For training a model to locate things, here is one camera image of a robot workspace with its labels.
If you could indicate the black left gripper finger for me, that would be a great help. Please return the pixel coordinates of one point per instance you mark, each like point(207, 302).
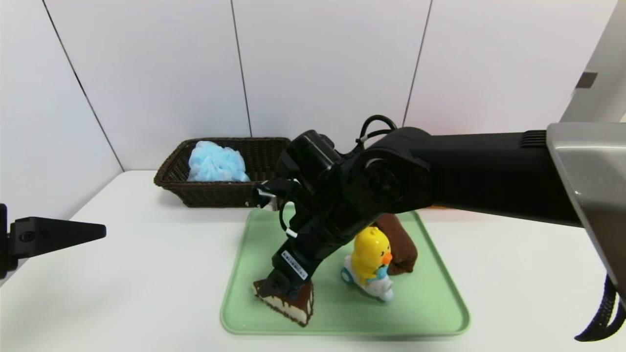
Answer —
point(49, 234)

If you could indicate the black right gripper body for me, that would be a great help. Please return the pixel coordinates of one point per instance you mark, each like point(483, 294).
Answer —
point(293, 266)

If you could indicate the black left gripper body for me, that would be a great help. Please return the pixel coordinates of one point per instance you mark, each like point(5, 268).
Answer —
point(4, 242)

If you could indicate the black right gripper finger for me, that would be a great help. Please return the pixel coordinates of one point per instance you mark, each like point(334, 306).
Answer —
point(274, 286)

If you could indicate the chocolate blueberry cake slice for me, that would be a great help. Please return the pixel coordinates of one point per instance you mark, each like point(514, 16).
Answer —
point(298, 308)

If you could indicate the yellow duck scooter toy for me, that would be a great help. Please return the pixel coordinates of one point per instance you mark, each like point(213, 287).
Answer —
point(369, 252)

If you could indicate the light blue mesh bath loofah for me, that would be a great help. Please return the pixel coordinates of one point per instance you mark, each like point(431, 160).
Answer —
point(217, 164)

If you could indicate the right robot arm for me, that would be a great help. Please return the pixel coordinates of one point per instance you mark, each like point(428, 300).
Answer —
point(489, 171)

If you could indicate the dark brown wicker basket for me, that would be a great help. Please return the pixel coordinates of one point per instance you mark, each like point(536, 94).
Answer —
point(215, 193)

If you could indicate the brown rolled towel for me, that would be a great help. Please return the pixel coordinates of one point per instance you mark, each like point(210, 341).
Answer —
point(401, 244)

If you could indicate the light green plastic tray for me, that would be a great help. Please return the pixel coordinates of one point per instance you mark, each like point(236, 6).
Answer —
point(420, 308)

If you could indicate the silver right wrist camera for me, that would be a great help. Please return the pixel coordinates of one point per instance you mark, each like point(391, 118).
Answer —
point(266, 199)

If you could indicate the dark grey wall plate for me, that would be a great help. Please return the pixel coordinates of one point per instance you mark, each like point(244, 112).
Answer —
point(587, 80)

